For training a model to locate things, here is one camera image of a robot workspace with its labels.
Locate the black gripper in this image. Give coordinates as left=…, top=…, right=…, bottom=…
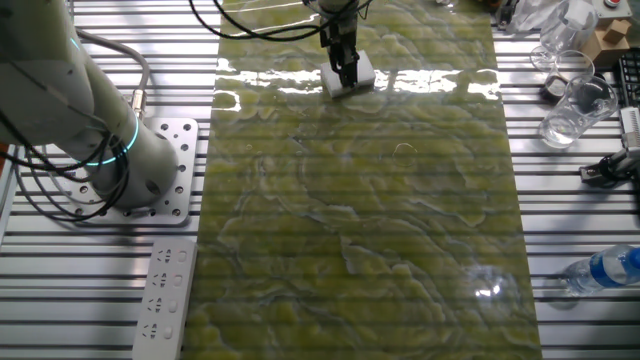
left=319, top=12, right=360, bottom=89

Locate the white sponge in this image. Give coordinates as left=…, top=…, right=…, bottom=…
left=319, top=48, right=377, bottom=99

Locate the green marble pattern mat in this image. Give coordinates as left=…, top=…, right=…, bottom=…
left=182, top=0, right=544, bottom=360

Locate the crumpled clear plastic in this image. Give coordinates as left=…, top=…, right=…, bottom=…
left=509, top=0, right=551, bottom=34

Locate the small clear glass cup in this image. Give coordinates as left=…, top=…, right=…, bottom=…
left=543, top=49, right=596, bottom=105

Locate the clear glass beaker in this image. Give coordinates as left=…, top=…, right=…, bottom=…
left=530, top=0, right=600, bottom=71
left=538, top=74, right=620, bottom=150

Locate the tan wooden block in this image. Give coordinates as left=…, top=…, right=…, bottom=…
left=582, top=29, right=632, bottom=67

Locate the small wooden cube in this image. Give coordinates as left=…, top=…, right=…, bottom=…
left=602, top=18, right=632, bottom=45

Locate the grey box red button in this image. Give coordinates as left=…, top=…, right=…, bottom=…
left=592, top=0, right=634, bottom=20

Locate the black keyboard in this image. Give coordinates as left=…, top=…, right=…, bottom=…
left=613, top=52, right=640, bottom=109

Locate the white power strip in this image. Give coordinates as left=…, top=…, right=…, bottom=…
left=131, top=237, right=199, bottom=360

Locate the water bottle blue cap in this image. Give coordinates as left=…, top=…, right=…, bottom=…
left=564, top=244, right=640, bottom=296

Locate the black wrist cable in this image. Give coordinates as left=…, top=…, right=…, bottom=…
left=187, top=0, right=374, bottom=44

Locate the black camera stand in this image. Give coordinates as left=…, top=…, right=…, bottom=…
left=497, top=0, right=519, bottom=29

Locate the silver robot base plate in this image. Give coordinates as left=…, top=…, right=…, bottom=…
left=49, top=117, right=200, bottom=226

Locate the thick grey robot cable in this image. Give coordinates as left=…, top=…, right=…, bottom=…
left=74, top=28, right=151, bottom=121

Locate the black cable bundle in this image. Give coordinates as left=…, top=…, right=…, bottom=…
left=0, top=107, right=132, bottom=224

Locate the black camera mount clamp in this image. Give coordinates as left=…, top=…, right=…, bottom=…
left=579, top=147, right=640, bottom=189

